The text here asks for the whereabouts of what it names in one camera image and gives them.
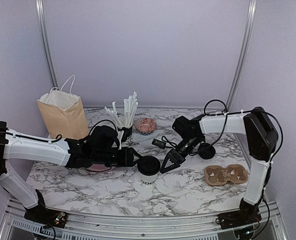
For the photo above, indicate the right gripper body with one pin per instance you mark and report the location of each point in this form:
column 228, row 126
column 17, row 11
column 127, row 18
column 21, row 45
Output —
column 176, row 156

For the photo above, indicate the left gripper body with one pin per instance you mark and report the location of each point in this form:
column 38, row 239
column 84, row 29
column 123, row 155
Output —
column 125, row 161

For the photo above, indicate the white paper coffee cup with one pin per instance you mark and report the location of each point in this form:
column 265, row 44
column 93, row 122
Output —
column 148, row 180

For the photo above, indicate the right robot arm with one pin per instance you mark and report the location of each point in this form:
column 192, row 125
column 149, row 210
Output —
column 261, row 130

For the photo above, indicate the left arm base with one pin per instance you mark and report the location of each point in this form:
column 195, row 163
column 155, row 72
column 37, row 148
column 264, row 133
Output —
column 43, row 215

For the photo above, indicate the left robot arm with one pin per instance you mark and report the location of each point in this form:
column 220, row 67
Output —
column 102, row 146

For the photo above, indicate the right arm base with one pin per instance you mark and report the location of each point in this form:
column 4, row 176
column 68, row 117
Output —
column 246, row 214

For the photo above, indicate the black cup holding straws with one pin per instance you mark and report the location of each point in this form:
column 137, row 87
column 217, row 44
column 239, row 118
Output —
column 127, row 133

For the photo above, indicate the pink plate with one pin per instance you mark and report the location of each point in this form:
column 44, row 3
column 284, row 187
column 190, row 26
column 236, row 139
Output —
column 99, row 168

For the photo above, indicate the red patterned bowl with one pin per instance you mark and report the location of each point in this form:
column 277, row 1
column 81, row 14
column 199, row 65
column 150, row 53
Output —
column 145, row 125

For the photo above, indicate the cardboard cup carrier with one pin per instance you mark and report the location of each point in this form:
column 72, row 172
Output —
column 216, row 175

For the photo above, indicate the brown paper bag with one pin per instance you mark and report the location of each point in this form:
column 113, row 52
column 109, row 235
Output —
column 63, row 112

